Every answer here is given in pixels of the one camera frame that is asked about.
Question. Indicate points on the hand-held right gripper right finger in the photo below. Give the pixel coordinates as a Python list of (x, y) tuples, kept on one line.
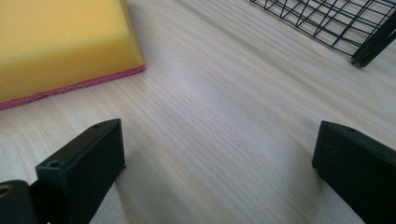
[(361, 168)]

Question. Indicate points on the yellow sponge with pink base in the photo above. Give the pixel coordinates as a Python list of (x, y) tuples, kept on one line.
[(59, 46)]

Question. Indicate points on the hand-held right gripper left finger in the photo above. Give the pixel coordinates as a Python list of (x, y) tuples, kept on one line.
[(84, 168)]

